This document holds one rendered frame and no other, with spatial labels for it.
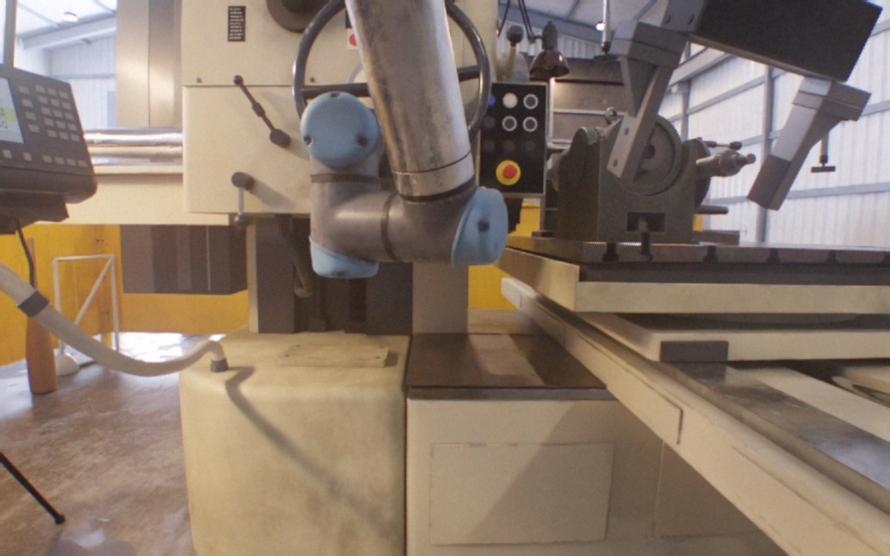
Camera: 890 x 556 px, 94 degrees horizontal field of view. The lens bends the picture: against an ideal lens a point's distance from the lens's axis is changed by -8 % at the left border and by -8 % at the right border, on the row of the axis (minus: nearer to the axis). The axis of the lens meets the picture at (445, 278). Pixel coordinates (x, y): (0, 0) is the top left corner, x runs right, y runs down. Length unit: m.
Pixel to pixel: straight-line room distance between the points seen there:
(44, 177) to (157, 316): 3.25
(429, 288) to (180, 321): 2.71
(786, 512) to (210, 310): 3.74
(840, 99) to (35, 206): 1.08
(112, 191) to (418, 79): 1.41
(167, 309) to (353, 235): 3.71
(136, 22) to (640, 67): 2.06
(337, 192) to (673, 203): 0.82
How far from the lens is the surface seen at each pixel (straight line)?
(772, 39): 0.38
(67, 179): 1.03
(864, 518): 0.73
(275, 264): 1.85
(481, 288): 3.56
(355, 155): 0.47
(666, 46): 0.35
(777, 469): 0.80
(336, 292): 1.90
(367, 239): 0.46
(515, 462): 1.31
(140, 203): 1.64
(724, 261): 1.19
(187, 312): 4.06
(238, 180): 1.15
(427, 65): 0.37
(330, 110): 0.48
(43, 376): 3.56
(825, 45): 0.41
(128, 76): 2.19
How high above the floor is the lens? 1.02
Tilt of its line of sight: 6 degrees down
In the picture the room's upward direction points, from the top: 1 degrees clockwise
